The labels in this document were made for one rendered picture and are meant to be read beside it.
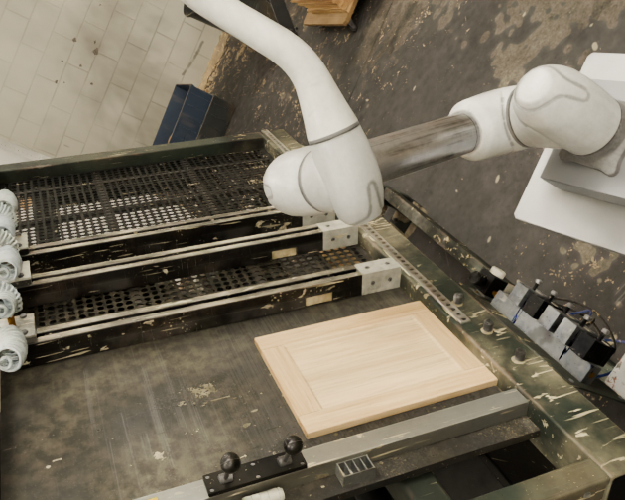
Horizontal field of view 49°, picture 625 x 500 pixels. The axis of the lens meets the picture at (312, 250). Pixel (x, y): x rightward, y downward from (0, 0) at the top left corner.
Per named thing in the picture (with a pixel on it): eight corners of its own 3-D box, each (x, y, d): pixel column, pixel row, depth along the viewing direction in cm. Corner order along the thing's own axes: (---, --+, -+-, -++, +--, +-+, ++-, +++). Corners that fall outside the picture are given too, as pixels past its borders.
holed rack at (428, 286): (471, 321, 179) (471, 319, 179) (461, 324, 178) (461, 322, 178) (267, 130, 314) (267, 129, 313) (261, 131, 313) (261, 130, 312)
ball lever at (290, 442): (295, 469, 137) (308, 448, 126) (277, 474, 136) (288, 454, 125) (289, 450, 139) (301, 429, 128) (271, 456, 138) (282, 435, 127)
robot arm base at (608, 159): (582, 91, 176) (569, 81, 174) (655, 106, 158) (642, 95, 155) (548, 156, 179) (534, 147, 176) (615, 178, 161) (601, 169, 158)
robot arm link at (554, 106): (615, 153, 156) (556, 112, 144) (548, 161, 171) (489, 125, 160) (628, 87, 159) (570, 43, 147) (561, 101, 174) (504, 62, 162)
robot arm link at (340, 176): (324, 144, 119) (284, 153, 131) (362, 237, 124) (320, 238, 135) (377, 116, 126) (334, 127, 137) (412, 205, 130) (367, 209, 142)
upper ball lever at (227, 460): (237, 487, 133) (244, 467, 122) (217, 492, 132) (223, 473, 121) (231, 467, 135) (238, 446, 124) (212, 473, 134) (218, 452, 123)
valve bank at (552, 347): (663, 358, 166) (606, 334, 154) (628, 405, 170) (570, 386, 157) (532, 263, 207) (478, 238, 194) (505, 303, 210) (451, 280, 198)
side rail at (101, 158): (264, 160, 311) (263, 137, 306) (1, 197, 275) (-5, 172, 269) (258, 154, 317) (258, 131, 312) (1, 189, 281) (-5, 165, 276)
